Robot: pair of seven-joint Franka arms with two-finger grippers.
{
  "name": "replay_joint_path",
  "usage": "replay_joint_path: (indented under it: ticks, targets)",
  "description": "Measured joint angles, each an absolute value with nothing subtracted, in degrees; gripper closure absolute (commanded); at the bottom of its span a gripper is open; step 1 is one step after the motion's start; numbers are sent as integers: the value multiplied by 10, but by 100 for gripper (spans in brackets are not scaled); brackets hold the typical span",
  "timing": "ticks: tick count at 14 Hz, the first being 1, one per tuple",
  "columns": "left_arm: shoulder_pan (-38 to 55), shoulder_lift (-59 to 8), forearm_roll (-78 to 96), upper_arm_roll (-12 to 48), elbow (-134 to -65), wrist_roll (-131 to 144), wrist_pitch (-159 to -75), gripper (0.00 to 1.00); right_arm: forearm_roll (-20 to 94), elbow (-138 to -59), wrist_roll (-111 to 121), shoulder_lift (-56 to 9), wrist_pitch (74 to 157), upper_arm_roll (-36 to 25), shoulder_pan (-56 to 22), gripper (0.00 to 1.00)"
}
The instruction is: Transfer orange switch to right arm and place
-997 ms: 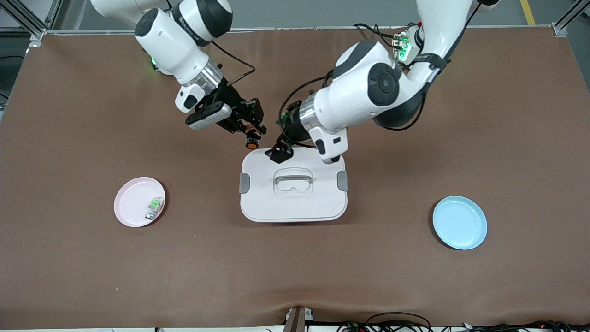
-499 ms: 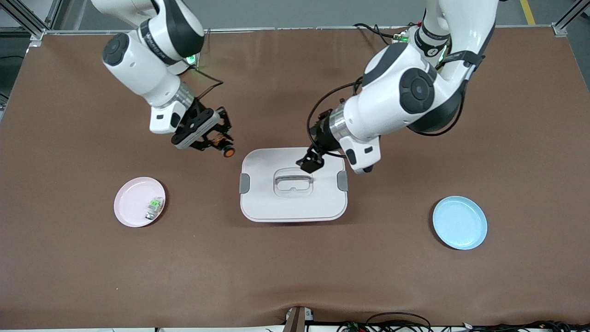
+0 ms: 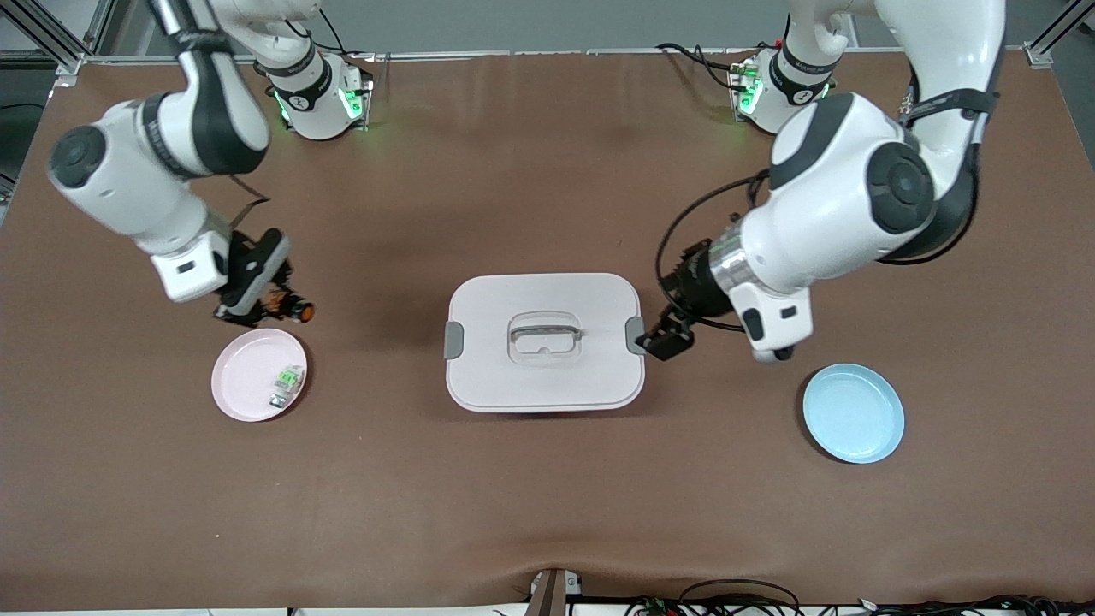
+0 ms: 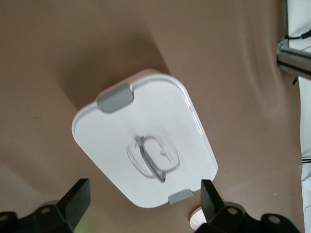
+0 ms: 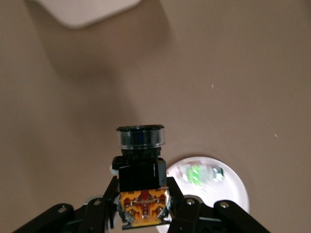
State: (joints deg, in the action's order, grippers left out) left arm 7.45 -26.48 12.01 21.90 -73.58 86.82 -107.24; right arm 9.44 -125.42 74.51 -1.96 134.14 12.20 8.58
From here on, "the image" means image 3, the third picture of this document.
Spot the white lidded storage box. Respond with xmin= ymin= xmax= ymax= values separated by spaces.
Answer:
xmin=443 ymin=272 xmax=648 ymax=414

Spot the blue round plate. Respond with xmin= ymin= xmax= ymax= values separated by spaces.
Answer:
xmin=802 ymin=363 xmax=906 ymax=465

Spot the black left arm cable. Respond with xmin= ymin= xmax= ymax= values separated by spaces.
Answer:
xmin=655 ymin=171 xmax=772 ymax=332

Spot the green and grey switch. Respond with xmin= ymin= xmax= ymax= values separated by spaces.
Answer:
xmin=268 ymin=364 xmax=307 ymax=409

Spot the pink round plate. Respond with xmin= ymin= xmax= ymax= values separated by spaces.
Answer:
xmin=210 ymin=328 xmax=309 ymax=424

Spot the orange and black switch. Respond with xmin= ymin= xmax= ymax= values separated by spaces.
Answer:
xmin=261 ymin=289 xmax=316 ymax=325

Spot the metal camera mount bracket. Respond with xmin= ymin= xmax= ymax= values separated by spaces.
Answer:
xmin=526 ymin=566 xmax=584 ymax=616

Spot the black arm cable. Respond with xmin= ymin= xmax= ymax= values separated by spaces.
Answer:
xmin=228 ymin=175 xmax=271 ymax=233
xmin=655 ymin=171 xmax=772 ymax=332

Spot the black base power cable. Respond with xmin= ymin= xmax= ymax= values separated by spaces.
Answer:
xmin=656 ymin=41 xmax=755 ymax=92
xmin=282 ymin=7 xmax=377 ymax=66

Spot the black cable bundle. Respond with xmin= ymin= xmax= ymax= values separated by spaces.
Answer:
xmin=855 ymin=594 xmax=1095 ymax=616
xmin=624 ymin=579 xmax=805 ymax=616

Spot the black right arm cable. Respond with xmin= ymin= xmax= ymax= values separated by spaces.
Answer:
xmin=228 ymin=175 xmax=271 ymax=233

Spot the aluminium frame post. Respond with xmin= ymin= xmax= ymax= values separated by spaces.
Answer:
xmin=0 ymin=0 xmax=116 ymax=78
xmin=1024 ymin=0 xmax=1095 ymax=69

